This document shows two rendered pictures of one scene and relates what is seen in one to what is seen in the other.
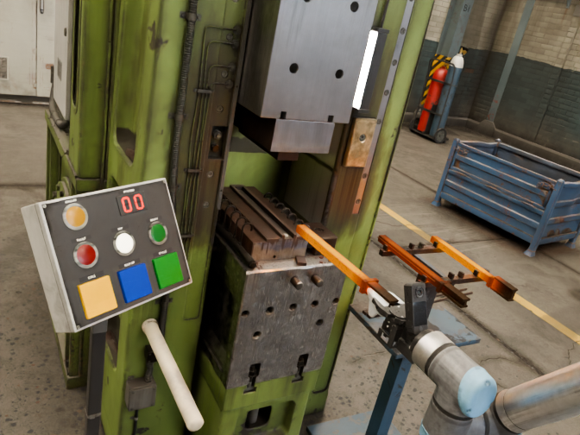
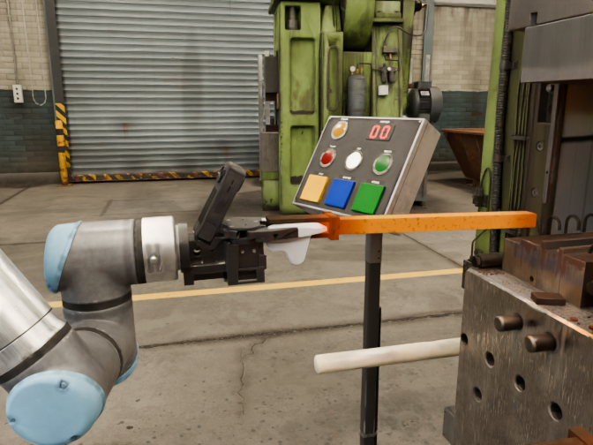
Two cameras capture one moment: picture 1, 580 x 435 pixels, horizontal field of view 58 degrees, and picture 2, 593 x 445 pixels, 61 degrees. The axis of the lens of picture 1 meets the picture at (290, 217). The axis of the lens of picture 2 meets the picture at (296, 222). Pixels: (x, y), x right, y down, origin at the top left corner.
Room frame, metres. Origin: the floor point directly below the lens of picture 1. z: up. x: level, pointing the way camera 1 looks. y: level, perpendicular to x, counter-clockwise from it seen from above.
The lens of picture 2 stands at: (1.37, -0.94, 1.23)
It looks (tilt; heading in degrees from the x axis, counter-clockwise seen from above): 13 degrees down; 110
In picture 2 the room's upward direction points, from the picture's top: straight up
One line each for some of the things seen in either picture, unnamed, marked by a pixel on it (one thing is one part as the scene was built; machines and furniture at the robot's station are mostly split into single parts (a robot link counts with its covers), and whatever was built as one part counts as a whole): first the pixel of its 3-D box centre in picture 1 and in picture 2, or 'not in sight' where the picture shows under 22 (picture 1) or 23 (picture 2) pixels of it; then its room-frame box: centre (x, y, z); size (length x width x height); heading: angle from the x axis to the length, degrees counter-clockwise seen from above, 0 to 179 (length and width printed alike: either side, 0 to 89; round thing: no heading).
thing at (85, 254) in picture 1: (85, 255); (327, 157); (0.98, 0.41, 1.09); 0.05 x 0.03 x 0.04; 124
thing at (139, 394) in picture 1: (140, 392); (461, 428); (1.39, 0.37, 0.36); 0.09 x 0.07 x 0.12; 124
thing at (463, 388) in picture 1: (461, 380); (97, 256); (0.90, -0.41, 1.03); 0.12 x 0.09 x 0.10; 34
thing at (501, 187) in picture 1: (512, 191); not in sight; (5.03, -2.08, 0.36); 1.20 x 0.80 x 0.72; 39
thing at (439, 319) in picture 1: (413, 323); not in sight; (1.69, -0.53, 0.67); 0.40 x 0.30 x 0.02; 122
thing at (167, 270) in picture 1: (167, 270); (369, 199); (1.13, 0.27, 1.01); 0.07 x 0.05 x 0.07; 149
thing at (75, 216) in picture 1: (75, 216); (339, 130); (1.00, 0.45, 1.16); 0.05 x 0.03 x 0.04; 124
